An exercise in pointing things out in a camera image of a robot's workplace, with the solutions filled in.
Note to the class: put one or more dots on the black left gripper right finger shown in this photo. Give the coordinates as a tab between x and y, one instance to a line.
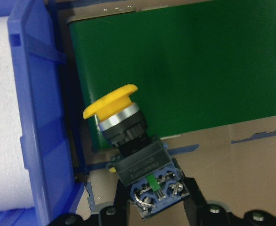
194	202

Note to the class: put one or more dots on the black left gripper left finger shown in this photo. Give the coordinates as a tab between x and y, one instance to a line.
121	206

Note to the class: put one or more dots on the yellow push button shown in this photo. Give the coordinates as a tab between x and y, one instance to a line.
152	177

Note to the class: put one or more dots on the blue bin left side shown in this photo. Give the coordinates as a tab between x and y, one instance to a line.
38	58

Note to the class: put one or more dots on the white foam bin liner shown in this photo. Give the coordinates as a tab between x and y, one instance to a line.
15	187

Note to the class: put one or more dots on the green conveyor belt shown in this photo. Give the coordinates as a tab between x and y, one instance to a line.
196	66

